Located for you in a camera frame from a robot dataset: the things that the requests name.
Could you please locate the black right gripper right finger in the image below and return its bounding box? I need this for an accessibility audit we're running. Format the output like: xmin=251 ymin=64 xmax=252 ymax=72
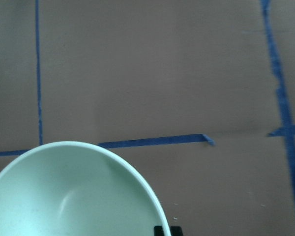
xmin=170 ymin=226 xmax=182 ymax=236

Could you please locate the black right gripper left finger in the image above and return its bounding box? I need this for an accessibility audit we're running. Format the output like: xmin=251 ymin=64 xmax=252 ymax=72
xmin=153 ymin=226 xmax=164 ymax=236

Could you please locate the green bowl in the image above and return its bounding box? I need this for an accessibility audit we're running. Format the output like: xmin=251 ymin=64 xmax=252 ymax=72
xmin=0 ymin=142 xmax=171 ymax=236

